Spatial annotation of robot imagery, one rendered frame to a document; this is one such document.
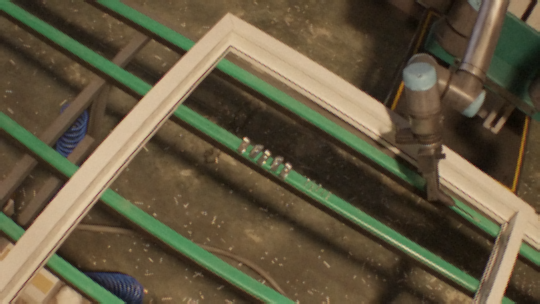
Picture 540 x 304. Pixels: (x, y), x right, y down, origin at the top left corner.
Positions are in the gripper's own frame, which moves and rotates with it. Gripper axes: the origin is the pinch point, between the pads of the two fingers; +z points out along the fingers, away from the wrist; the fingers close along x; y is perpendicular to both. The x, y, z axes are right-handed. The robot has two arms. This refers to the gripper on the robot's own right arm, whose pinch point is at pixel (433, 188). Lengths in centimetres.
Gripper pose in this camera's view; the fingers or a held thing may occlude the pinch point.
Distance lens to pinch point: 207.5
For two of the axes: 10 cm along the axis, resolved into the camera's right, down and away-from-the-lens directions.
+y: 9.1, -0.3, -4.2
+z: 2.0, 9.1, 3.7
